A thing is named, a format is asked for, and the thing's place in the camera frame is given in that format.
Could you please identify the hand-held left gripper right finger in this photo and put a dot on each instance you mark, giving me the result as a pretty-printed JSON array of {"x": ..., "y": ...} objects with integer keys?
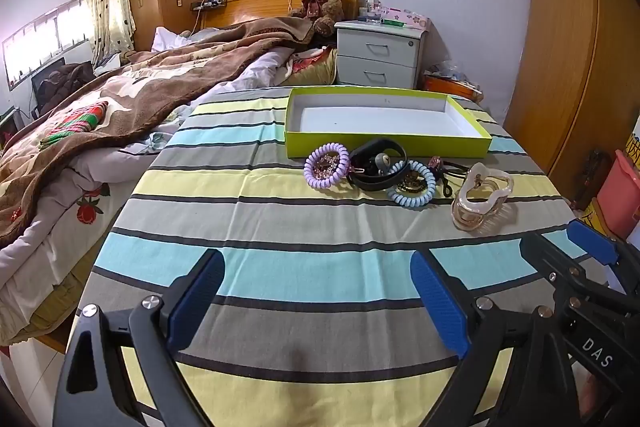
[{"x": 440, "y": 302}]

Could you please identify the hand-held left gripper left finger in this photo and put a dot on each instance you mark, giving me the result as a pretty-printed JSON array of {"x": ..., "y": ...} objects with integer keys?
[{"x": 197, "y": 302}]

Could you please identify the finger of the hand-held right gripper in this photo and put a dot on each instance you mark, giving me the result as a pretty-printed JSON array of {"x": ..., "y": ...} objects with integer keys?
[
  {"x": 592, "y": 243},
  {"x": 545, "y": 257}
]

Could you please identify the clear pink hair claw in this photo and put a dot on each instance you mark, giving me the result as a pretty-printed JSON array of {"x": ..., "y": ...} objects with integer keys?
[{"x": 467, "y": 207}]

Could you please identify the black wristband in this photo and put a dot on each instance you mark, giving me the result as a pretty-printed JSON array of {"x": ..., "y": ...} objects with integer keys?
[{"x": 365, "y": 181}]

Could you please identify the rose gold hair clip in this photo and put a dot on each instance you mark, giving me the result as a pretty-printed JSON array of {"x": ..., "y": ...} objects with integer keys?
[{"x": 327, "y": 164}]

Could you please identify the green shallow cardboard box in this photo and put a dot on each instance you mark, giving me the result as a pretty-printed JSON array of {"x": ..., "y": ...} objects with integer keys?
[{"x": 380, "y": 117}]

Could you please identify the pink plastic bin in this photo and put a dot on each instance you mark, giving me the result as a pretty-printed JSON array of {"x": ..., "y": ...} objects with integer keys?
[{"x": 620, "y": 197}]

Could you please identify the yellow printed carton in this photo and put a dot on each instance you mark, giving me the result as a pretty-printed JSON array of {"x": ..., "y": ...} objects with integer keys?
[{"x": 634, "y": 149}]

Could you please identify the gold ornate brooch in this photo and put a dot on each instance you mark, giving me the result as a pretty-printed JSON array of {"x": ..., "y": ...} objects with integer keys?
[{"x": 412, "y": 183}]

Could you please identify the striped tablecloth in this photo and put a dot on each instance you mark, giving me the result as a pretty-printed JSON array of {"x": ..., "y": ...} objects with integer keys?
[{"x": 300, "y": 217}]

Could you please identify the small grey penguin charm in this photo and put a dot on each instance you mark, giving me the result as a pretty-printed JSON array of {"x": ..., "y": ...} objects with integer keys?
[{"x": 383, "y": 161}]

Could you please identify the white floral quilt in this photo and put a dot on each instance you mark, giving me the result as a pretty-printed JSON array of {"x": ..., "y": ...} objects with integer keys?
[{"x": 50, "y": 227}]

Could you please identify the wide wooden wardrobe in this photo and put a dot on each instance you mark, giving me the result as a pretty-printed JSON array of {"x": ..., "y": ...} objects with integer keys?
[{"x": 565, "y": 57}]

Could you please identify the orange storage box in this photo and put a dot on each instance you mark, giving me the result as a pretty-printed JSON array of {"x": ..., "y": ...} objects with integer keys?
[{"x": 445, "y": 86}]

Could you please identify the pile of plastic packets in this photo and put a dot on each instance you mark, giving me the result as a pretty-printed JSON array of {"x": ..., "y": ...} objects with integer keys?
[{"x": 452, "y": 72}]

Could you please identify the red green plaid cloth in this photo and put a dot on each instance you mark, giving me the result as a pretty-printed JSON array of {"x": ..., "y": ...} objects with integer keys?
[{"x": 80, "y": 122}]

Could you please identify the brown fleece blanket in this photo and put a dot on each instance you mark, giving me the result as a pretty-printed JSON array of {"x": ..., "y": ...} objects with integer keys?
[{"x": 150, "y": 82}]

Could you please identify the grey drawer nightstand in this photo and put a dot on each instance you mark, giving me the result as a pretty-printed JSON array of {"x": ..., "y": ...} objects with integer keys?
[{"x": 375, "y": 52}]

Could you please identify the dark clothes pile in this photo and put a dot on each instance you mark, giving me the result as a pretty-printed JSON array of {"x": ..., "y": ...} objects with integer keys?
[{"x": 60, "y": 82}]

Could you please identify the red yellow patterned pillow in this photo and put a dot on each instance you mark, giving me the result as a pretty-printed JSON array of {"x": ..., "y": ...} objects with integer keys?
[{"x": 310, "y": 64}]

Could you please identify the pink floral box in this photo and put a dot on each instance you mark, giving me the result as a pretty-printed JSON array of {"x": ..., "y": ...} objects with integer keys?
[{"x": 407, "y": 18}]

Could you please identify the black power strip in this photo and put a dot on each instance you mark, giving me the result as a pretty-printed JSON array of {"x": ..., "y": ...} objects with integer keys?
[{"x": 207, "y": 3}]

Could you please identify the cluster of small cosmetic jars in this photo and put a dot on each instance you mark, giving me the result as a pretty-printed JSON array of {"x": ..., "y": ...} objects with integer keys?
[{"x": 370, "y": 11}]

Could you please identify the wooden headboard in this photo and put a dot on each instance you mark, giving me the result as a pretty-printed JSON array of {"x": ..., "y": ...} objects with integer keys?
[{"x": 250, "y": 7}]

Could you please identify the window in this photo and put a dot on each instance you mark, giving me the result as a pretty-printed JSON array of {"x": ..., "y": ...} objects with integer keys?
[{"x": 45, "y": 37}]

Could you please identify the dotted cream curtain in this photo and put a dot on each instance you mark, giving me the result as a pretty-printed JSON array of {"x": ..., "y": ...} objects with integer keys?
[{"x": 107, "y": 7}]

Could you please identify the brown teddy bear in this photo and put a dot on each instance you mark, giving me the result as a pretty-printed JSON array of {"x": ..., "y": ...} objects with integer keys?
[{"x": 320, "y": 2}]

